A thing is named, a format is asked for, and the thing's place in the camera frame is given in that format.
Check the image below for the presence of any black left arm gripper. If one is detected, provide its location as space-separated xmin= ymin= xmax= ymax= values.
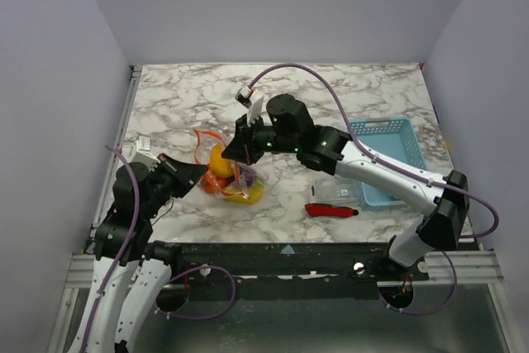
xmin=143 ymin=151 xmax=209 ymax=217

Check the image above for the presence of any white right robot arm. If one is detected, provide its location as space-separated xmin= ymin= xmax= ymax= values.
xmin=222 ymin=94 xmax=469 ymax=280

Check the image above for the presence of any yellow lemon squash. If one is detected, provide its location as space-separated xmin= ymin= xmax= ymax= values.
xmin=224 ymin=177 xmax=265 ymax=205

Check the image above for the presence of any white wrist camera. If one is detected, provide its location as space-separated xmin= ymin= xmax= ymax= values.
xmin=131 ymin=134 xmax=160 ymax=171
xmin=235 ymin=86 xmax=264 ymax=126

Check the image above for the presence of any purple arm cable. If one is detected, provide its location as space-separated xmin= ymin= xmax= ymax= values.
xmin=250 ymin=62 xmax=501 ymax=315
xmin=78 ymin=144 xmax=237 ymax=353

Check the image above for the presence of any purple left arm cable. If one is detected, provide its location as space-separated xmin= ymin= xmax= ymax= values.
xmin=78 ymin=144 xmax=237 ymax=353

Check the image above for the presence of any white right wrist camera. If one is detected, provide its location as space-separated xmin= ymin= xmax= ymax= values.
xmin=235 ymin=86 xmax=264 ymax=126

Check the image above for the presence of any clear zip bag orange zipper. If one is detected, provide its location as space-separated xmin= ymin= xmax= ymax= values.
xmin=193 ymin=129 xmax=265 ymax=205

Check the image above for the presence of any light blue plastic basket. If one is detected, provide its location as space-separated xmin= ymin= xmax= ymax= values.
xmin=350 ymin=117 xmax=428 ymax=211

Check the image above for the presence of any small yellow orange fruit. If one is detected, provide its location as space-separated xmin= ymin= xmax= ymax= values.
xmin=209 ymin=144 xmax=234 ymax=178

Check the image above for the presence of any red black utility knife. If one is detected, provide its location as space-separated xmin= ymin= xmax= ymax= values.
xmin=304 ymin=203 xmax=359 ymax=218

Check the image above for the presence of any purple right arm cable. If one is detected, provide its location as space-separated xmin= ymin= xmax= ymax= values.
xmin=250 ymin=62 xmax=501 ymax=315

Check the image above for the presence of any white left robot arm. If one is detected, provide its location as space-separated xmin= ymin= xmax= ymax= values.
xmin=69 ymin=154 xmax=207 ymax=352

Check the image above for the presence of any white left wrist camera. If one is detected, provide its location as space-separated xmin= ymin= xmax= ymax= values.
xmin=131 ymin=134 xmax=160 ymax=171

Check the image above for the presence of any purple onion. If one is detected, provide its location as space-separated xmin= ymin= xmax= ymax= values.
xmin=238 ymin=165 xmax=258 ymax=189

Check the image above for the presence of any black metal base rail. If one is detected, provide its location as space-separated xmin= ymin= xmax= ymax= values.
xmin=123 ymin=241 xmax=435 ymax=300

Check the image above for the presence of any clear plastic screw box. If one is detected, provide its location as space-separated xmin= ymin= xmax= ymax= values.
xmin=311 ymin=176 xmax=360 ymax=206

